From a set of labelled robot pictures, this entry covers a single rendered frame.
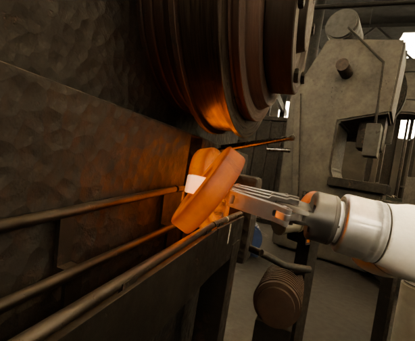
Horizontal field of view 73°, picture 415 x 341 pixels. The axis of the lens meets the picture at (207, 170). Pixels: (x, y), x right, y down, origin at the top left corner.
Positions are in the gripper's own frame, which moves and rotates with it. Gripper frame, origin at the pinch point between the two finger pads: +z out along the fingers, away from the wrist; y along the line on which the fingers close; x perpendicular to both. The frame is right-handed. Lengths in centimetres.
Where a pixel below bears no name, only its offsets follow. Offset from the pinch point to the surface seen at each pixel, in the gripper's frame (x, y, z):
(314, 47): 300, 833, -26
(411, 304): -33, 59, -63
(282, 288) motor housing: -27.5, 29.3, -18.8
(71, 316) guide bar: -6.3, -28.4, 1.6
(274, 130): 31, 432, 11
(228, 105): 13.9, 0.4, -0.2
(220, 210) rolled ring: -7.9, 16.9, -0.1
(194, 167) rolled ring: 1.7, 7.2, 5.3
